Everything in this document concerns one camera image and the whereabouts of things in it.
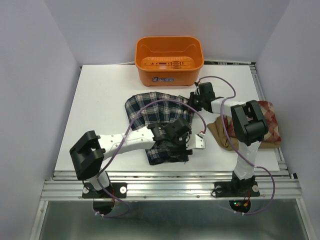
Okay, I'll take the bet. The orange plastic basket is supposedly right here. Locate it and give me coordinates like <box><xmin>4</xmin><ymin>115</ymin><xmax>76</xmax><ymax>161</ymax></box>
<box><xmin>134</xmin><ymin>36</ymin><xmax>205</xmax><ymax>87</ymax></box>

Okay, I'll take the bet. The tan folded skirt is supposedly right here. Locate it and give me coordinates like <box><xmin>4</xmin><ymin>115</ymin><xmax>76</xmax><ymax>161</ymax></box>
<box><xmin>207</xmin><ymin>116</ymin><xmax>281</xmax><ymax>152</ymax></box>

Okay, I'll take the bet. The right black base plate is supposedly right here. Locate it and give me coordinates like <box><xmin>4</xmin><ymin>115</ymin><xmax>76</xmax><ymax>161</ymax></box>
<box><xmin>214</xmin><ymin>181</ymin><xmax>261</xmax><ymax>198</ymax></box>

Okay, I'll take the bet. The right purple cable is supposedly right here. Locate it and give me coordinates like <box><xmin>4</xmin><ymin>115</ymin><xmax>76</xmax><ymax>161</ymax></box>
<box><xmin>193</xmin><ymin>75</ymin><xmax>277</xmax><ymax>216</ymax></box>

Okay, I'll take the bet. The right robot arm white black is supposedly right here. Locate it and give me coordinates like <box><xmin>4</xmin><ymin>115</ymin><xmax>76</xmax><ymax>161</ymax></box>
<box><xmin>188</xmin><ymin>82</ymin><xmax>269</xmax><ymax>198</ymax></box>

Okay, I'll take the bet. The purple cable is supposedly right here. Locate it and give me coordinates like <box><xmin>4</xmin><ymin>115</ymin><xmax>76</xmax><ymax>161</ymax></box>
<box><xmin>93</xmin><ymin>99</ymin><xmax>209</xmax><ymax>218</ymax></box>
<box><xmin>193</xmin><ymin>75</ymin><xmax>277</xmax><ymax>216</ymax></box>

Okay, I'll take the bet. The aluminium rail frame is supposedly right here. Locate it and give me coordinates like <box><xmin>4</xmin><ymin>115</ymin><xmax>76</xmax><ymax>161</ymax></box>
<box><xmin>30</xmin><ymin>65</ymin><xmax>316</xmax><ymax>240</ymax></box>

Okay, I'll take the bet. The navy plaid skirt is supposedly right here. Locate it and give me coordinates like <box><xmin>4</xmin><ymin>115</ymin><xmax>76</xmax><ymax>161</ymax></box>
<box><xmin>124</xmin><ymin>92</ymin><xmax>194</xmax><ymax>166</ymax></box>

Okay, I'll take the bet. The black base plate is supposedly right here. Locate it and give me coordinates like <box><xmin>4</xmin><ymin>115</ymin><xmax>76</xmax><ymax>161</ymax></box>
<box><xmin>214</xmin><ymin>181</ymin><xmax>261</xmax><ymax>198</ymax></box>
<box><xmin>81</xmin><ymin>182</ymin><xmax>127</xmax><ymax>199</ymax></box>

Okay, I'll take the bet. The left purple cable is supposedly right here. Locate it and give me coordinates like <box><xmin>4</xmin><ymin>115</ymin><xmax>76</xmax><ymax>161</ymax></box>
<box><xmin>93</xmin><ymin>99</ymin><xmax>209</xmax><ymax>218</ymax></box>

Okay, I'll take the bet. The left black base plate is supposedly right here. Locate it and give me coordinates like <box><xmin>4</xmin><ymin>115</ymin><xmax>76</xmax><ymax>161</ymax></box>
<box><xmin>81</xmin><ymin>182</ymin><xmax>127</xmax><ymax>199</ymax></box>

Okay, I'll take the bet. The red plaid skirt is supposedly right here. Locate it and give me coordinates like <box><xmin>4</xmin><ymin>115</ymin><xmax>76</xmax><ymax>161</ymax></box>
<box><xmin>223</xmin><ymin>100</ymin><xmax>282</xmax><ymax>145</ymax></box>

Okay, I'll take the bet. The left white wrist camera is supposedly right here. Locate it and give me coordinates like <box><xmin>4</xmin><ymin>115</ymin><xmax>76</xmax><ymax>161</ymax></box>
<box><xmin>186</xmin><ymin>134</ymin><xmax>206</xmax><ymax>150</ymax></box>

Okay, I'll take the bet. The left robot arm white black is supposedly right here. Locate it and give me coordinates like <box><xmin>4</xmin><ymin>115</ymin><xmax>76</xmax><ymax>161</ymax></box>
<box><xmin>69</xmin><ymin>118</ymin><xmax>192</xmax><ymax>197</ymax></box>

